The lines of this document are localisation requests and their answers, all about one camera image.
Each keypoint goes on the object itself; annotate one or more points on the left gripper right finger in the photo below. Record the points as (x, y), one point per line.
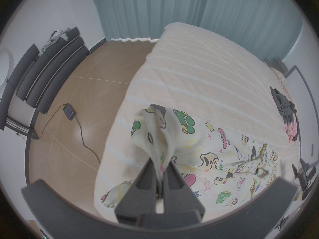
(178, 195)

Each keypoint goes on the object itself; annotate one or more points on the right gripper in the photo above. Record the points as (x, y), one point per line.
(307, 180)

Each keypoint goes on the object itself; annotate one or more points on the black power adapter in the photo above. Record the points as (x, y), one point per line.
(69, 111)

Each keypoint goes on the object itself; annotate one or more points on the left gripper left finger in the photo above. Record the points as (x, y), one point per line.
(139, 195)

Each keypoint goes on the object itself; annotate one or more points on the white printed pyjama top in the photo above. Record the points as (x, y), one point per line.
(211, 158)

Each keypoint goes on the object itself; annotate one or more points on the grey white garment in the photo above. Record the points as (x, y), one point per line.
(57, 35)

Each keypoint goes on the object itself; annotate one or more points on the pile of clothes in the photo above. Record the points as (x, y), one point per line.
(284, 106)

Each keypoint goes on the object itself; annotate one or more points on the blue-green curtain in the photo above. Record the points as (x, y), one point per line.
(174, 6)

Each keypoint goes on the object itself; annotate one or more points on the bed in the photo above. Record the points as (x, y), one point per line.
(199, 71)

